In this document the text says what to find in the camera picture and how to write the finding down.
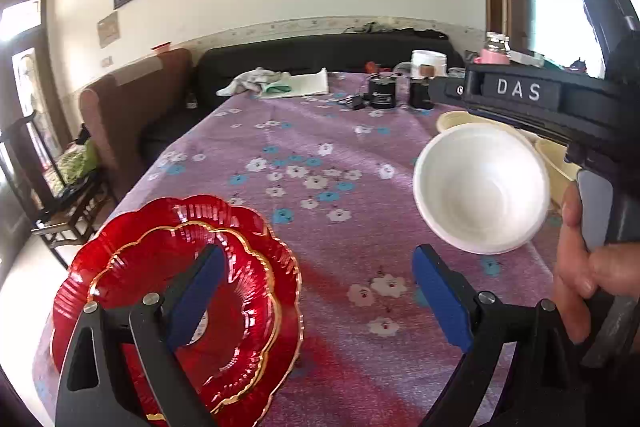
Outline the person's right hand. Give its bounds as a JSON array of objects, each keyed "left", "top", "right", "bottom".
[{"left": 553, "top": 183, "right": 640, "bottom": 345}]

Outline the white crumpled cloth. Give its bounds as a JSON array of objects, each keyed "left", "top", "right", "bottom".
[{"left": 216, "top": 67, "right": 291, "bottom": 98}]

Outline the pink sleeved thermos bottle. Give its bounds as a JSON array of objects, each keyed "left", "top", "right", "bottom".
[{"left": 474, "top": 31, "right": 510, "bottom": 65}]

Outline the small black power adapter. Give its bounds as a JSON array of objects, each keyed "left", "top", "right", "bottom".
[{"left": 347, "top": 94, "right": 367, "bottom": 110}]

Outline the black battery charger box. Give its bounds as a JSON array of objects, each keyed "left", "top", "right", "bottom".
[{"left": 368, "top": 75, "right": 397, "bottom": 109}]

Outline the purple floral tablecloth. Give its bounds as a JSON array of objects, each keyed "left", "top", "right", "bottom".
[{"left": 31, "top": 69, "right": 566, "bottom": 427}]

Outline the large red scalloped plate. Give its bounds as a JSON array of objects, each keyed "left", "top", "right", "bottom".
[{"left": 50, "top": 195, "right": 304, "bottom": 426}]

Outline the black sofa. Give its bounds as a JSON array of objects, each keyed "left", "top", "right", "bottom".
[{"left": 138, "top": 29, "right": 463, "bottom": 168}]

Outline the cream plastic bowl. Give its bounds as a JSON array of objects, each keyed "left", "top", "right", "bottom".
[
  {"left": 436, "top": 110, "right": 538, "bottom": 145},
  {"left": 535, "top": 138, "right": 579, "bottom": 207}
]

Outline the white folded paper bag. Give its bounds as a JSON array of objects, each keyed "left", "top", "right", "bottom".
[{"left": 259, "top": 68, "right": 329, "bottom": 100}]

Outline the small red gold-rimmed plate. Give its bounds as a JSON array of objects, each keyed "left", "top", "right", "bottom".
[{"left": 88, "top": 221, "right": 282, "bottom": 414}]

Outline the small framed wall plaque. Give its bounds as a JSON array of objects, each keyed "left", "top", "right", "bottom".
[{"left": 96, "top": 12, "right": 120, "bottom": 49}]

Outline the white bowl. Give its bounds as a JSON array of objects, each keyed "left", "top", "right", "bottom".
[{"left": 412, "top": 124, "right": 550, "bottom": 255}]

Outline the brown armchair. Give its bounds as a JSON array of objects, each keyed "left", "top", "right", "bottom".
[{"left": 78, "top": 49, "right": 193, "bottom": 198}]

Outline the dark wooden chair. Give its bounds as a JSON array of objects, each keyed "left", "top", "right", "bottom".
[{"left": 1, "top": 110, "right": 118, "bottom": 268}]

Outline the black cylindrical device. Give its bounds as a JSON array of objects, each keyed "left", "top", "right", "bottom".
[{"left": 409, "top": 77, "right": 434, "bottom": 109}]

